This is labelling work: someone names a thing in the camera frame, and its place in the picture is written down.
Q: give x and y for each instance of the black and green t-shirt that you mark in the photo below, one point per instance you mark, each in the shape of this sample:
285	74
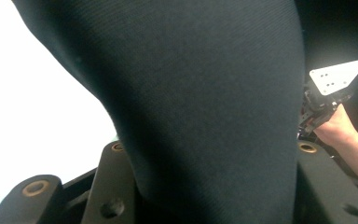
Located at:
199	93

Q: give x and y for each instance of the white table cover sheet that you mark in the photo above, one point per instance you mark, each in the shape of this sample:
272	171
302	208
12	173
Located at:
28	109

